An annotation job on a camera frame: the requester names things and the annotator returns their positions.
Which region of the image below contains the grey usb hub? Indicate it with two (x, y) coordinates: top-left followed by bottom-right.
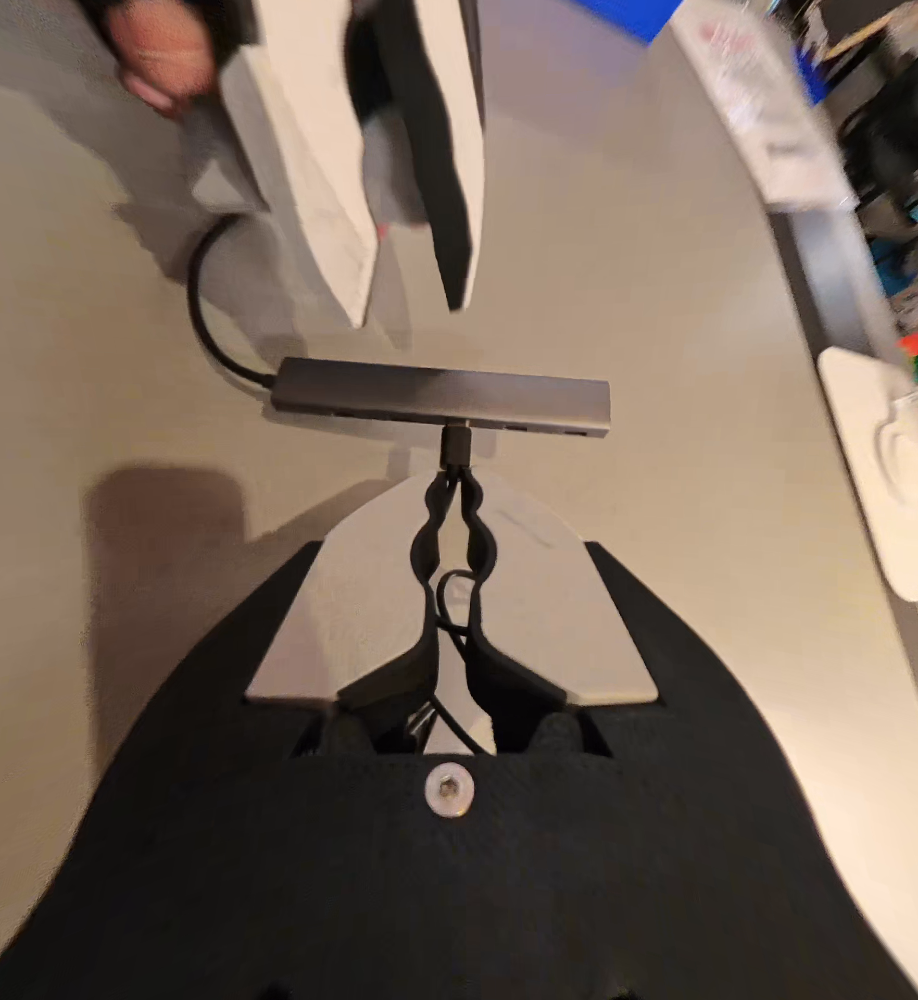
(270, 357), (613, 440)

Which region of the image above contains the clear mug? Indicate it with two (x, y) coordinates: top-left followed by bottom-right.
(876, 386), (918, 542)

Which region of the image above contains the white box with red label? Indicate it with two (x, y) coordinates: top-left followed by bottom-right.
(665, 0), (860, 214)

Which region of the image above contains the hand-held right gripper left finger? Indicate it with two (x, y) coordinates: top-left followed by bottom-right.
(244, 467), (460, 739)

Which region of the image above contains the blue bin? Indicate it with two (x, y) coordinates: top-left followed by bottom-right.
(582, 0), (688, 45)

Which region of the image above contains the black hub cable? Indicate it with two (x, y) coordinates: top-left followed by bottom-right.
(185, 212), (282, 389)

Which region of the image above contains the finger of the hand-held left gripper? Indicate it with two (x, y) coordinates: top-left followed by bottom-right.
(369, 0), (487, 314)
(215, 0), (378, 328)

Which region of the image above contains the black usb-c cable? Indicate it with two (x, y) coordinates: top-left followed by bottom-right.
(408, 420), (500, 757)

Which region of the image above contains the person's left hand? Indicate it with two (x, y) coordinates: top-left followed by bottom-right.
(102, 6), (224, 120)

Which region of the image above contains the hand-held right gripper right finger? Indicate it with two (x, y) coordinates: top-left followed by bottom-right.
(459, 467), (659, 739)

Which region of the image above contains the white tray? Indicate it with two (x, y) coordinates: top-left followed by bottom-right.
(816, 346), (918, 604)

